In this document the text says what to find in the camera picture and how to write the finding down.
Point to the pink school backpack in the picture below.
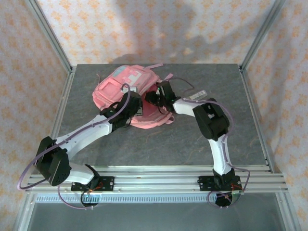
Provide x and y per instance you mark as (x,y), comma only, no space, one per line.
(110,89)

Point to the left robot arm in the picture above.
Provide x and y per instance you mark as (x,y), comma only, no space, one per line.
(81,137)

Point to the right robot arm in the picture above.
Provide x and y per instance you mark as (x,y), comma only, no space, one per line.
(219,154)

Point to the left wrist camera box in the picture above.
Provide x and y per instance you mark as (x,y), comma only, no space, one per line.
(133,99)

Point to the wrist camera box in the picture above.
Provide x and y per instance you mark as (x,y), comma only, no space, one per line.
(167,90)
(133,99)

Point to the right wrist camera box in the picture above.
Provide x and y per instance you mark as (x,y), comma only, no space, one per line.
(167,90)

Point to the aluminium side rail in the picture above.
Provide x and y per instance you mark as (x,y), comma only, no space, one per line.
(60,115)
(257,115)

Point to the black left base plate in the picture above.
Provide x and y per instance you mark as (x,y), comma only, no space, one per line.
(107,183)

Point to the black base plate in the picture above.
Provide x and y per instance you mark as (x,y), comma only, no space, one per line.
(107,183)
(204,183)

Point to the aluminium mounting rail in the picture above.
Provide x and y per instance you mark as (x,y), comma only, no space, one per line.
(156,180)

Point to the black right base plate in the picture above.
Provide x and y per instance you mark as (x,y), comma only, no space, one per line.
(204,183)

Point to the aluminium frame post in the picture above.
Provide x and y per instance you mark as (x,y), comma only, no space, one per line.
(50,36)
(260,33)

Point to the aluminium frame leg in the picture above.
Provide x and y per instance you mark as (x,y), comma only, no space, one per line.
(24,211)
(287,211)

